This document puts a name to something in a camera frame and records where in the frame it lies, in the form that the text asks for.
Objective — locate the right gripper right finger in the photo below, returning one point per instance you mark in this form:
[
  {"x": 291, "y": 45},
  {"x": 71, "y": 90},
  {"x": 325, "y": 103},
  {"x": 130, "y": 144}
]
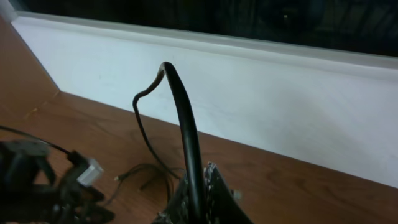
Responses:
[{"x": 222, "y": 206}]

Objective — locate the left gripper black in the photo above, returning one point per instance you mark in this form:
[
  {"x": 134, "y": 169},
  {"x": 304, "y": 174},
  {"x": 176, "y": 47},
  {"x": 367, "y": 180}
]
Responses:
[{"x": 78, "y": 204}]

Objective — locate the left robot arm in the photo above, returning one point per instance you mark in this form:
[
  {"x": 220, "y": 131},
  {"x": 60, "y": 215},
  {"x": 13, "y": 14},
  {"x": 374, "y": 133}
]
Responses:
[{"x": 31, "y": 193}]

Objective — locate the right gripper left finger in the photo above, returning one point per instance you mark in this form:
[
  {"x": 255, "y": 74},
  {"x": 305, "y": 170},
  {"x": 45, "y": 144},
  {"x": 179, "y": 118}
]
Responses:
[{"x": 177, "y": 209}]

